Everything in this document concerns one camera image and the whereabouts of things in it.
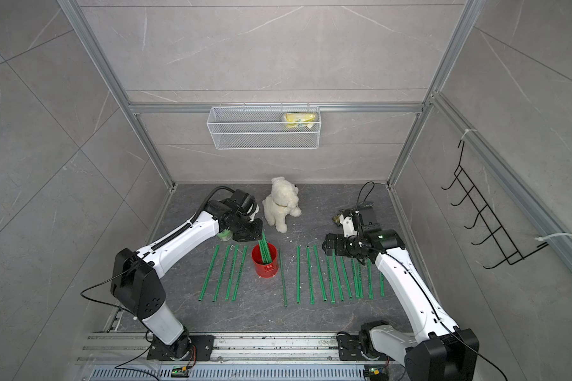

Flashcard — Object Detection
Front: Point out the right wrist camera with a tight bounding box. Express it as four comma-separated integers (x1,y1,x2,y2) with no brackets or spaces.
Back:
338,208,362,237

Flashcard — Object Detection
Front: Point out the yellow sponge in basket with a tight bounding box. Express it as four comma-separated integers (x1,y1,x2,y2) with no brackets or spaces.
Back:
281,112,318,130

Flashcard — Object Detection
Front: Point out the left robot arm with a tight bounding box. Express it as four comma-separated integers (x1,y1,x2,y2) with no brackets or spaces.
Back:
101,186,262,360

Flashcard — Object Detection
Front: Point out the eleventh green straw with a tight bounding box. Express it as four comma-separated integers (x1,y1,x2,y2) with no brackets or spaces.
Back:
379,273,385,298

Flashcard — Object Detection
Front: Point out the fifteenth green straw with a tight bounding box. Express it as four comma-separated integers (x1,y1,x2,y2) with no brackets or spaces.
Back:
198,244,220,302

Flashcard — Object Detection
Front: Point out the camouflage cloth pouch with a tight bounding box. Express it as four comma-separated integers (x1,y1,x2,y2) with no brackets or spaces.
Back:
332,214,344,226

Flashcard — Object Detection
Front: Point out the red cylindrical container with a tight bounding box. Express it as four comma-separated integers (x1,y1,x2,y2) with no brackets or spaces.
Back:
251,244,279,279

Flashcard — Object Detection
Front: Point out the thirteenth green straw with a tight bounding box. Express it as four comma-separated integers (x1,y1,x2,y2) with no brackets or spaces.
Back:
231,245,248,301

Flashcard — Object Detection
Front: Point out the fourteenth green straw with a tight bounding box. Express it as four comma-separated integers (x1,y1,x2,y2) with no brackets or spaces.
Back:
212,245,231,303

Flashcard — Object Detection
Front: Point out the green straw bundle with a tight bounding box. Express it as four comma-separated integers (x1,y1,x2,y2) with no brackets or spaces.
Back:
258,232,273,264

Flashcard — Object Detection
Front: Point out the twelfth green straw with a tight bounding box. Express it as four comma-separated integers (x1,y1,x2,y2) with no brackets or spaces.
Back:
225,244,239,301

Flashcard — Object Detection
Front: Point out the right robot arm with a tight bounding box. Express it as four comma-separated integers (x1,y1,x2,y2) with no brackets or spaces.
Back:
322,230,479,380

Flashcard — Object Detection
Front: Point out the small green lidded jar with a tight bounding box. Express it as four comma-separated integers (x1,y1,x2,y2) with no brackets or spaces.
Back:
217,230,233,242

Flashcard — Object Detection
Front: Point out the metal base rail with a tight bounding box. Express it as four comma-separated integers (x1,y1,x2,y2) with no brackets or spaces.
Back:
75,331,475,381

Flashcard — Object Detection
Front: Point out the white wire mesh basket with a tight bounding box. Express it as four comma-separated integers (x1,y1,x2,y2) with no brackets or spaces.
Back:
207,105,322,150

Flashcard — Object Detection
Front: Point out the black wire hook rack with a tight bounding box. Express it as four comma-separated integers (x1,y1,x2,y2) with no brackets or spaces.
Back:
441,141,549,270

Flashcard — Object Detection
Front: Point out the white plush dog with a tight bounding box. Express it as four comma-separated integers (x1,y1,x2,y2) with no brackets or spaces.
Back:
262,176,302,233

